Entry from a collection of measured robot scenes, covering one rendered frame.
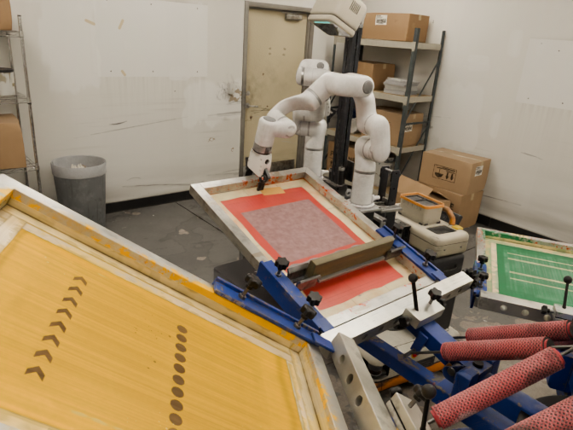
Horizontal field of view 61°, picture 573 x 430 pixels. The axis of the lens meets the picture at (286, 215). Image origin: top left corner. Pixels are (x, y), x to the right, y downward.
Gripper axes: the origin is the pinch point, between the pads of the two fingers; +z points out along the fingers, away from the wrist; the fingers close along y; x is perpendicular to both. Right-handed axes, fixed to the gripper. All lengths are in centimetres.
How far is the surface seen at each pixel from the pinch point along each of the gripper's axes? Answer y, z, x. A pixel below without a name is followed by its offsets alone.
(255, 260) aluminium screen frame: -43, -1, 29
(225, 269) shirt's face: -16.6, 28.1, 18.1
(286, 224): -27.9, 1.3, 3.2
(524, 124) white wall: 63, 26, -380
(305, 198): -15.2, 1.0, -16.4
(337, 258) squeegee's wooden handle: -59, -8, 9
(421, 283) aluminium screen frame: -75, -2, -20
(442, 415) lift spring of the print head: -115, -16, 32
